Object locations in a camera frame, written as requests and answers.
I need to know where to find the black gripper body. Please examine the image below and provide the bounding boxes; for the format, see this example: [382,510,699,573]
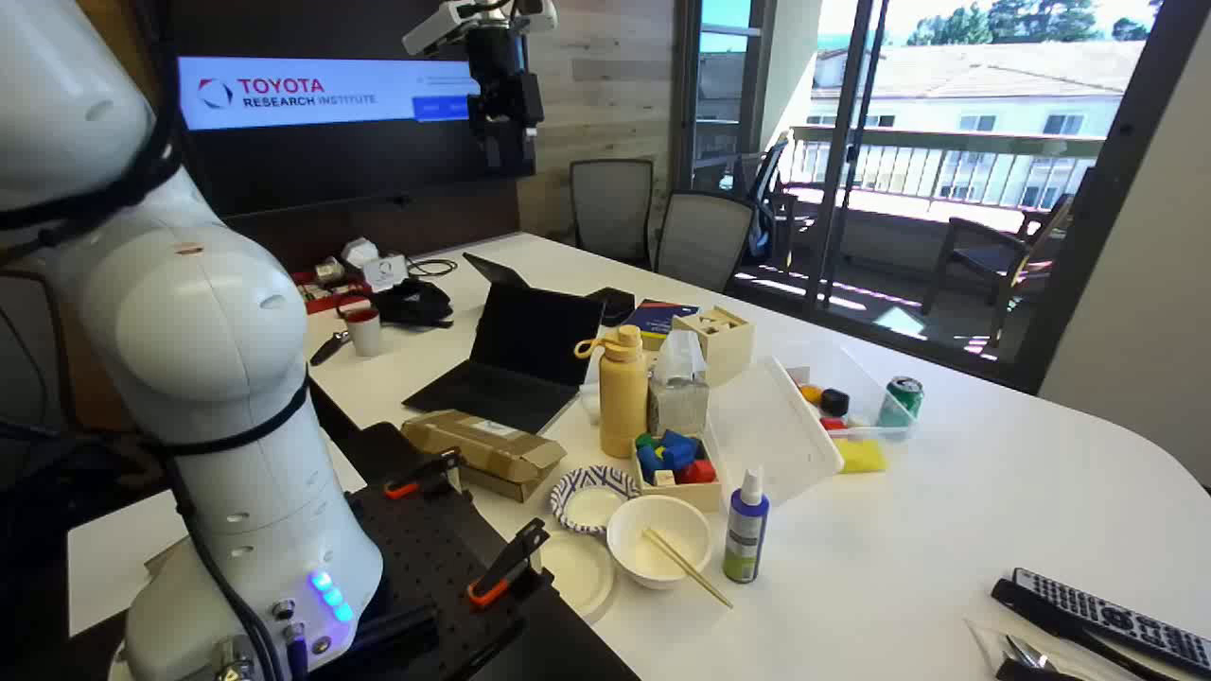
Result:
[464,23,546,173]

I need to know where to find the flowery blue block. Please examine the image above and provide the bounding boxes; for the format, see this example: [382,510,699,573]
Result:
[662,431,699,469]

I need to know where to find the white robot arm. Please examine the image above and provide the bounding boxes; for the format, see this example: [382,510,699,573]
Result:
[0,0,387,681]

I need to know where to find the wooden holed block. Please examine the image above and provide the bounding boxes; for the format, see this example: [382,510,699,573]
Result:
[683,305,752,387]

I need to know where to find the brown cardboard box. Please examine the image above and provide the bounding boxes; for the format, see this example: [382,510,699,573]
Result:
[401,409,565,500]

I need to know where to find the wooden box of blocks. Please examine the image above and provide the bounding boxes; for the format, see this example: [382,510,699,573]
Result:
[633,431,724,510]

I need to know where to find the red block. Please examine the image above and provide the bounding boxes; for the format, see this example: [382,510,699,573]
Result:
[676,458,714,484]

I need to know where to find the white plate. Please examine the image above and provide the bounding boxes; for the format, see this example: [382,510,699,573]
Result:
[541,535,617,621]

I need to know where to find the black mounting plate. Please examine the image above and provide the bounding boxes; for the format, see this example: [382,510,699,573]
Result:
[62,373,643,681]

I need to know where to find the grey office chair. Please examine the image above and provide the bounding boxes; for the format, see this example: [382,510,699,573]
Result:
[657,192,749,290]
[570,158,655,266]

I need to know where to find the black bag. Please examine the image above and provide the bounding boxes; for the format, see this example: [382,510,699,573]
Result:
[373,281,453,328]

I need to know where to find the black laptop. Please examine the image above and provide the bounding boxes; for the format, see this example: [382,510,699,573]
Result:
[405,254,603,431]

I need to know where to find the white cup red band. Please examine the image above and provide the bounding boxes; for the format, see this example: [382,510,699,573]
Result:
[343,305,382,355]

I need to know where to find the blue patterned paper bowl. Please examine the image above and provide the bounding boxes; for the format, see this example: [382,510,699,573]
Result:
[549,464,640,539]

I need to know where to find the clear plastic container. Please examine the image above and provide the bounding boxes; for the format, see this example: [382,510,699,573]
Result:
[705,353,922,506]

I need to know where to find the wooden chopsticks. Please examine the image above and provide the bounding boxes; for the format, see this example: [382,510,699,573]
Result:
[643,526,733,611]

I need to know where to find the white bowl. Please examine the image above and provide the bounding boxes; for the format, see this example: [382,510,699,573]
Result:
[607,496,714,592]

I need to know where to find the green soda can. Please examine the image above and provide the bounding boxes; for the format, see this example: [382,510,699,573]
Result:
[878,373,922,426]

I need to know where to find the black clamp orange tip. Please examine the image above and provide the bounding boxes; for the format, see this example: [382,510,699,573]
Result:
[464,518,549,611]

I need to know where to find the yellow sponge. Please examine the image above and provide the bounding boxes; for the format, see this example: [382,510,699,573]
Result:
[836,439,887,473]

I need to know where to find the wall monitor screen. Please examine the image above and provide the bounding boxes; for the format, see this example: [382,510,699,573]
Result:
[179,57,478,133]

